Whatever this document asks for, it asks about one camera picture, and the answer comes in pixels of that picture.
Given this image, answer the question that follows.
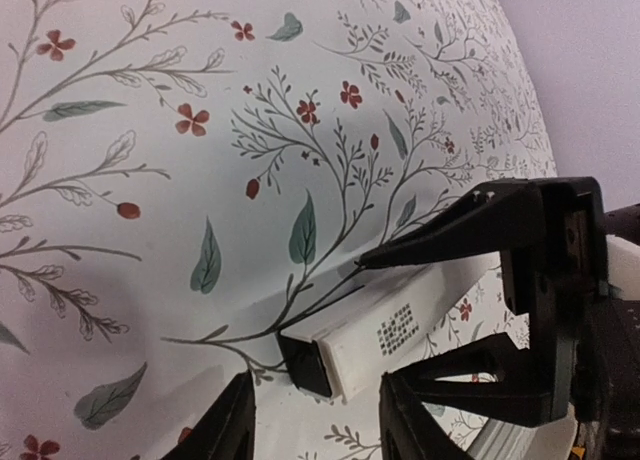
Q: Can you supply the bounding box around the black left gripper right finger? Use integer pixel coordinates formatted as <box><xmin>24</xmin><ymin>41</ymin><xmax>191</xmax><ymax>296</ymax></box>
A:
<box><xmin>378</xmin><ymin>373</ymin><xmax>473</xmax><ymax>460</ymax></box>

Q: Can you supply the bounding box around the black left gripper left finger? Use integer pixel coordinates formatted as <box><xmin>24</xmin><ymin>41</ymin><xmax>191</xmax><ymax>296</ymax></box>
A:
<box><xmin>164</xmin><ymin>372</ymin><xmax>256</xmax><ymax>460</ymax></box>

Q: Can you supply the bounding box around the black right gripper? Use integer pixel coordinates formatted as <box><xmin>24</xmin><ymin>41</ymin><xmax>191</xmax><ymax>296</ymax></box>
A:
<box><xmin>357</xmin><ymin>177</ymin><xmax>608</xmax><ymax>426</ymax></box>

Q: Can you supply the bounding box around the white remote control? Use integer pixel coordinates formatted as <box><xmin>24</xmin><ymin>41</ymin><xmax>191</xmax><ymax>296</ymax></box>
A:
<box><xmin>277</xmin><ymin>253</ymin><xmax>499</xmax><ymax>401</ymax></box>

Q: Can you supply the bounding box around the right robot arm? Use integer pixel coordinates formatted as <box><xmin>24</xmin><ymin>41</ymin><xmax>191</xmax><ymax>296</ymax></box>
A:
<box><xmin>359</xmin><ymin>177</ymin><xmax>639</xmax><ymax>459</ymax></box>

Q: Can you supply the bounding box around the floral patterned table mat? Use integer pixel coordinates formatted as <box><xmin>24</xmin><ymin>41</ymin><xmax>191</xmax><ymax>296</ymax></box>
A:
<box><xmin>1</xmin><ymin>0</ymin><xmax>556</xmax><ymax>459</ymax></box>

